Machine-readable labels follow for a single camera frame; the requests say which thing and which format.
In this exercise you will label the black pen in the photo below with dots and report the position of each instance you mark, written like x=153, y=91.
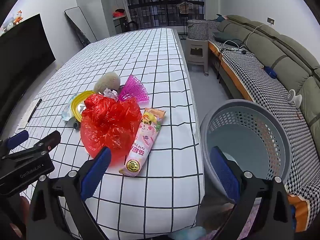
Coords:
x=35, y=110

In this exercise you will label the white handheld fan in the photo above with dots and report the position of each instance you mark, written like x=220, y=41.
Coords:
x=296, y=98

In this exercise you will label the pink plastic mesh fan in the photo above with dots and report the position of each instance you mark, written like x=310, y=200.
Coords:
x=133, y=90

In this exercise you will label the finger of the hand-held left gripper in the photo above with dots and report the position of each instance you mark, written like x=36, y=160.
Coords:
x=17, y=137
x=51, y=138

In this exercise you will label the leaning mirror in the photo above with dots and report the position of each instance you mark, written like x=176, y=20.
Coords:
x=80, y=22

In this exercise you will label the white paper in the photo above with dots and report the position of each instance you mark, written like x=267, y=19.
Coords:
x=111, y=93

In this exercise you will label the teal plush item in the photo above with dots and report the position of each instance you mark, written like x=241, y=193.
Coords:
x=220, y=18

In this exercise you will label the black window grille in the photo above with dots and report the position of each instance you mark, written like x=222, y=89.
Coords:
x=150, y=12

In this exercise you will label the red plastic bag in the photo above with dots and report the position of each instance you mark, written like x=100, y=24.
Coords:
x=110, y=120

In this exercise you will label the houndstooth sofa cover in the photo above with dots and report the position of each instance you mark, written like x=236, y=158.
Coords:
x=262, y=85

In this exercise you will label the white plush toy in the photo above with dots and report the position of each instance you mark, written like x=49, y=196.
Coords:
x=7, y=27

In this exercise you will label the grey plastic stool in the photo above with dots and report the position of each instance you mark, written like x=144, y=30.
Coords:
x=197, y=55

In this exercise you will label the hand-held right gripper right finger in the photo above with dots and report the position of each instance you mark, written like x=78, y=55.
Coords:
x=225, y=173

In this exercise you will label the red cloth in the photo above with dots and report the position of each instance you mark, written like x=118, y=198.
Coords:
x=118, y=13

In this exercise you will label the wall socket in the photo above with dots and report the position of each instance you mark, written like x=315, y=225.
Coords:
x=271, y=21

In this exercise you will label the beige fluffy ball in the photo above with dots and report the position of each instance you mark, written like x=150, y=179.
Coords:
x=107, y=81

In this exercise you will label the pink snack packet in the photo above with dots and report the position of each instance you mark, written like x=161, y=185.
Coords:
x=142, y=142

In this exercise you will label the houndstooth round ottoman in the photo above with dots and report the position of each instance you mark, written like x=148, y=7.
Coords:
x=197, y=28

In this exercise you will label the grey-green sofa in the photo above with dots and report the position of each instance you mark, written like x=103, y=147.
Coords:
x=262, y=45

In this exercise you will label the white checked tablecloth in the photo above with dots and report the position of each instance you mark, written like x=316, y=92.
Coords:
x=155, y=62

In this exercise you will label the person's left forearm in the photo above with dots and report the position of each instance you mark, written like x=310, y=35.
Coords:
x=23, y=210

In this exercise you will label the yellow plastic lid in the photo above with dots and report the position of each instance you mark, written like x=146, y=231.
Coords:
x=75, y=105

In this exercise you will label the dark green cushion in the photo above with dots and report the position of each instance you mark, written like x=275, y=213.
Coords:
x=225, y=37

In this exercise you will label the grey perforated plastic basket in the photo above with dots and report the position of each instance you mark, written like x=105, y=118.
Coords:
x=252, y=140

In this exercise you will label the blue pouch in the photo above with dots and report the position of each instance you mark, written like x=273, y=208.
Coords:
x=270, y=71

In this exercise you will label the black power strip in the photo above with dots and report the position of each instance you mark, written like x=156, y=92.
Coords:
x=241, y=52

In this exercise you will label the beige hanging bag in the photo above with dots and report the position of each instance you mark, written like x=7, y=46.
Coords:
x=185, y=8

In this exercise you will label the orange plush toy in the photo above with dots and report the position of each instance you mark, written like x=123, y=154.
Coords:
x=17, y=17

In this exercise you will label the small black cap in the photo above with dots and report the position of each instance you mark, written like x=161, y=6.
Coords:
x=76, y=126

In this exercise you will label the black television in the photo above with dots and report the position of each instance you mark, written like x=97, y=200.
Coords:
x=22, y=62

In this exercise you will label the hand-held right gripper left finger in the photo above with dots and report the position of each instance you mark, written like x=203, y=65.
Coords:
x=96, y=172

